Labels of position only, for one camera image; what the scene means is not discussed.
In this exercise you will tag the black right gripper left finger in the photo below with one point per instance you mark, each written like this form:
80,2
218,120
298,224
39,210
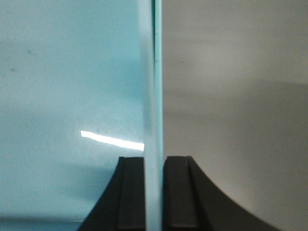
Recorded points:
121,207

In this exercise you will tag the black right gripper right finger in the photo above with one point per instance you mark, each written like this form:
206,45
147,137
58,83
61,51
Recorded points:
192,202

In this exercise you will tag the light blue bin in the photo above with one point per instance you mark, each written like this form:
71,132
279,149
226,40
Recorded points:
80,87

